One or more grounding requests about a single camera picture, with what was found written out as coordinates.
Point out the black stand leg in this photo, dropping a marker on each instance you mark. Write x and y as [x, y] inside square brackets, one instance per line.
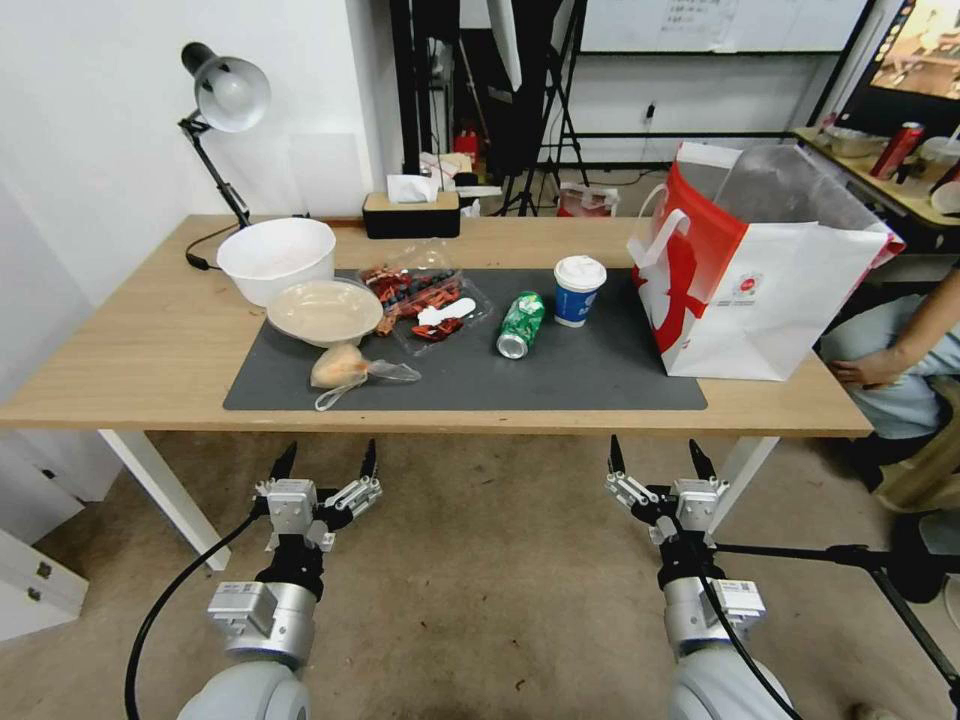
[825, 556]

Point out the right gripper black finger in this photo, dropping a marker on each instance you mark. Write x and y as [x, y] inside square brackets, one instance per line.
[634, 493]
[706, 474]

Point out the red plastic bag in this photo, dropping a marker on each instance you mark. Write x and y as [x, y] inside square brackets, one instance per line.
[589, 201]

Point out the white plastic spoon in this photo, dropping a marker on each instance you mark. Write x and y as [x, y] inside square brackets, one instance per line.
[448, 310]

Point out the wooden table with white legs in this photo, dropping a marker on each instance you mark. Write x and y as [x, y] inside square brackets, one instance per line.
[112, 360]

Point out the wooden side table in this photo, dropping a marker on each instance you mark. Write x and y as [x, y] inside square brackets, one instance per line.
[900, 199]

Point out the black framed monitor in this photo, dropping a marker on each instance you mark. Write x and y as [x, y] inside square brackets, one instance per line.
[919, 52]

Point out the clear plastic takeout box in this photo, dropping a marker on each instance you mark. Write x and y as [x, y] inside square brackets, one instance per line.
[420, 289]

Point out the dark grey desk mat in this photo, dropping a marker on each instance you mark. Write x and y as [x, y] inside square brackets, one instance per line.
[525, 382]

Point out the beige bowl with clear lid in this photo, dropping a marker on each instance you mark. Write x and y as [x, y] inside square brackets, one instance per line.
[322, 311]

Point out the whiteboard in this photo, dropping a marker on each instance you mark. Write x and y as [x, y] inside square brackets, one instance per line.
[712, 22]

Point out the person's forearm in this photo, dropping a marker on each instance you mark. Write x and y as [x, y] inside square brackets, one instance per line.
[930, 330]

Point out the red drink can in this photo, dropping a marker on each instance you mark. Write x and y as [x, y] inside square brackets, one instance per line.
[896, 150]

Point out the black tripod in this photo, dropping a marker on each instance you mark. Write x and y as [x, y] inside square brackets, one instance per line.
[556, 112]

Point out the green soda can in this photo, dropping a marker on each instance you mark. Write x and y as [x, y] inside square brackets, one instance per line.
[521, 322]

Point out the person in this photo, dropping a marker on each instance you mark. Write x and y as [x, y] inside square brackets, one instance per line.
[900, 409]

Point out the blue paper cup white lid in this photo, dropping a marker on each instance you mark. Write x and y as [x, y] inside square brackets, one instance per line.
[579, 300]

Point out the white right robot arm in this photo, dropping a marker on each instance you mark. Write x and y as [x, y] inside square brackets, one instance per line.
[705, 675]

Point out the black and silver desk lamp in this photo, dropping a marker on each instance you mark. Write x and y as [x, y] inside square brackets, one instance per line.
[232, 94]

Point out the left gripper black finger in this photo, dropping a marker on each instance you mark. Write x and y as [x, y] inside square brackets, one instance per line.
[354, 496]
[279, 472]

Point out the red and white delivery bag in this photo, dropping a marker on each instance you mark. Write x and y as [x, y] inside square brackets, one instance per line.
[750, 300]

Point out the white cabinet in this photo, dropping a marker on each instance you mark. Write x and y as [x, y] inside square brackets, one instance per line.
[45, 577]

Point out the black tissue box wooden lid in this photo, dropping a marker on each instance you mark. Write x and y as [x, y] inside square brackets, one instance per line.
[412, 221]

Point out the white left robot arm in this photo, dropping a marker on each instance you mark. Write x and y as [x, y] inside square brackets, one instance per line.
[255, 682]

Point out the large white plastic bowl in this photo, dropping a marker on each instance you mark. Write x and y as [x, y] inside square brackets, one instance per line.
[277, 255]

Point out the white softbox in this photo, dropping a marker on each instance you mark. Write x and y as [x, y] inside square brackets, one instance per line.
[506, 41]

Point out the clear bag with bun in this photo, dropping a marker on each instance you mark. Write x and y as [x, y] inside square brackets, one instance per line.
[337, 367]

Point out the white tissue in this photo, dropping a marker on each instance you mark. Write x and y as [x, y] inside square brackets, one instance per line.
[411, 187]

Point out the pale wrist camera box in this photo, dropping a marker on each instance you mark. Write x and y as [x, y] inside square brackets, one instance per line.
[292, 506]
[697, 506]

